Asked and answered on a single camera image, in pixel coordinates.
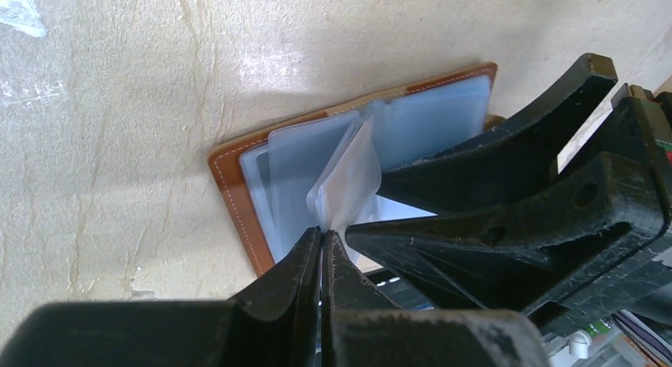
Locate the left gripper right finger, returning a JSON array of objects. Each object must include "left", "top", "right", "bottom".
[{"left": 322, "top": 231, "right": 549, "bottom": 366}]

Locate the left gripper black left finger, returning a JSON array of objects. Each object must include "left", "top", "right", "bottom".
[{"left": 1, "top": 227, "right": 321, "bottom": 366}]

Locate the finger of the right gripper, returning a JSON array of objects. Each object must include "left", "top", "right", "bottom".
[{"left": 346, "top": 86, "right": 671, "bottom": 315}]

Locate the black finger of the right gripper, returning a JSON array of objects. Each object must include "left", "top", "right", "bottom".
[{"left": 379, "top": 53, "right": 618, "bottom": 215}]

